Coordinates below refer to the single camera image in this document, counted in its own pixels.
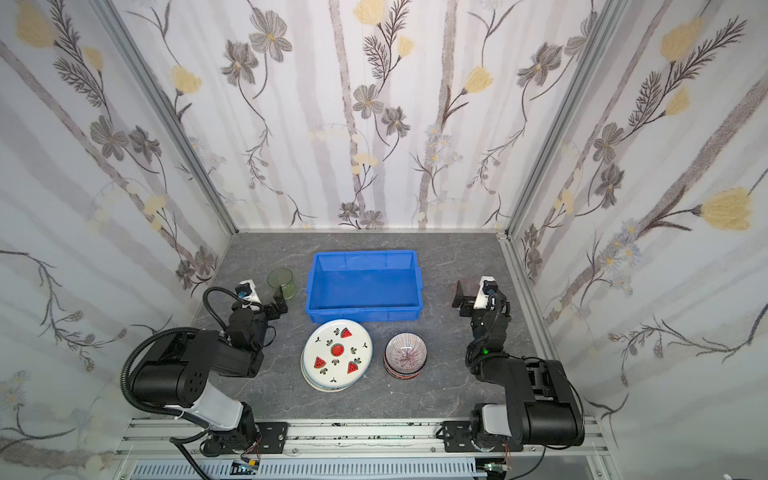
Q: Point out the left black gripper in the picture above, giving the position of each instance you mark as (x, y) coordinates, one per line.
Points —
(267, 308)

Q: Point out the white watermelon plate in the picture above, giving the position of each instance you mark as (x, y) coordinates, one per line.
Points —
(338, 352)

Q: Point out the green flower plate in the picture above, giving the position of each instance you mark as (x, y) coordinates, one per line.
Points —
(318, 387)

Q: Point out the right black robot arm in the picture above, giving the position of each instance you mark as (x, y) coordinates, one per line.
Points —
(540, 406)

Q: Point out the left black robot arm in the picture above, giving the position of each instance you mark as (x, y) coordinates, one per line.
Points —
(168, 373)

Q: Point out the blue plastic bin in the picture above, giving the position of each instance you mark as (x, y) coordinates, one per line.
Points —
(365, 286)

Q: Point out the green glass cup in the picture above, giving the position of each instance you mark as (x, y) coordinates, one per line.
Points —
(282, 278)

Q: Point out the purple striped top bowl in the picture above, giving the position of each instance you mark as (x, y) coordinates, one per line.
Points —
(406, 352)

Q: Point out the red patterned bottom bowl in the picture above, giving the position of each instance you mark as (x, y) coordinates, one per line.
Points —
(399, 375)

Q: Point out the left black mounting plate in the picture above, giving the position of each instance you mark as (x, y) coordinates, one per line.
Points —
(270, 437)

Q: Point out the black mounting plate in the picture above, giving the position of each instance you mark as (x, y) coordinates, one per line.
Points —
(465, 437)
(270, 437)

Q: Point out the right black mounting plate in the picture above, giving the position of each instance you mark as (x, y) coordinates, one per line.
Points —
(465, 437)

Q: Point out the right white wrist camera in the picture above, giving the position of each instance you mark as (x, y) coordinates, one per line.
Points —
(487, 285)

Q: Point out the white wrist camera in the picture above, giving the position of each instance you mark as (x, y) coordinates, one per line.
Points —
(487, 285)
(246, 292)

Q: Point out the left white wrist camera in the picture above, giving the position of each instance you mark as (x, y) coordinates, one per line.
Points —
(246, 292)

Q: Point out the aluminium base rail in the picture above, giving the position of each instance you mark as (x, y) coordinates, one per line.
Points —
(145, 451)

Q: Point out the white slotted cable duct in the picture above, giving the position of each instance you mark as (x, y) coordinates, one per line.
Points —
(376, 468)

